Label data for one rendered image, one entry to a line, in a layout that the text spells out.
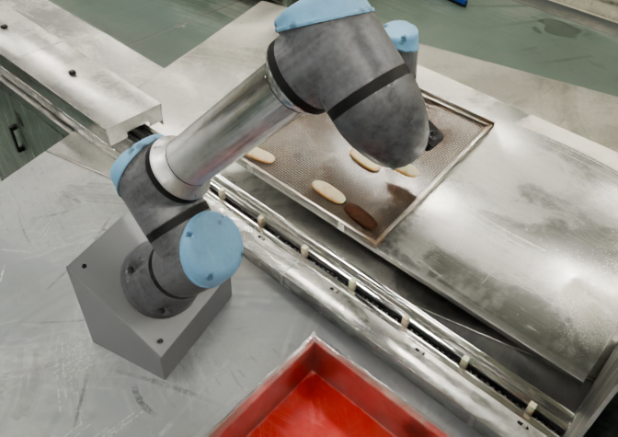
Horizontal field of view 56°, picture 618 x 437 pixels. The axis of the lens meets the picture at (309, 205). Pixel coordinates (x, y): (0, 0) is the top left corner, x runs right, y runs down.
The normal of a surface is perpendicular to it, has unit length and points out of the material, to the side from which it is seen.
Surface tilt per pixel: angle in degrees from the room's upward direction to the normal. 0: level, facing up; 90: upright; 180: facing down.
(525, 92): 0
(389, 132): 86
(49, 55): 0
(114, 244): 40
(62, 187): 0
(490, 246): 10
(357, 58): 49
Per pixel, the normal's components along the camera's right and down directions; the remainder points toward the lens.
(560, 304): -0.07, -0.64
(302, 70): -0.44, 0.40
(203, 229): 0.67, -0.22
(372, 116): -0.14, 0.41
